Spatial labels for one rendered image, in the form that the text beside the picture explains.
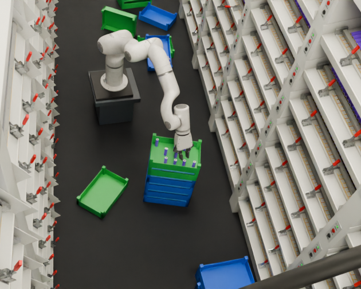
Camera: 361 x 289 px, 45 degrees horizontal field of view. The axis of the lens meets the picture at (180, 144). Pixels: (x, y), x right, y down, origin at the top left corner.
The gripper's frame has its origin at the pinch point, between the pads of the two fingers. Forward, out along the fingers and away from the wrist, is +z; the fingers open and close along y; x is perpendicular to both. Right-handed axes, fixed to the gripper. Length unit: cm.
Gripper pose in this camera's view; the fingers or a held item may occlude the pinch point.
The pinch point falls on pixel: (184, 155)
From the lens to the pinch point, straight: 255.8
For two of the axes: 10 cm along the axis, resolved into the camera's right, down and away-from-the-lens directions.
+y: -8.8, 2.7, -3.8
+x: 4.7, 4.2, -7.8
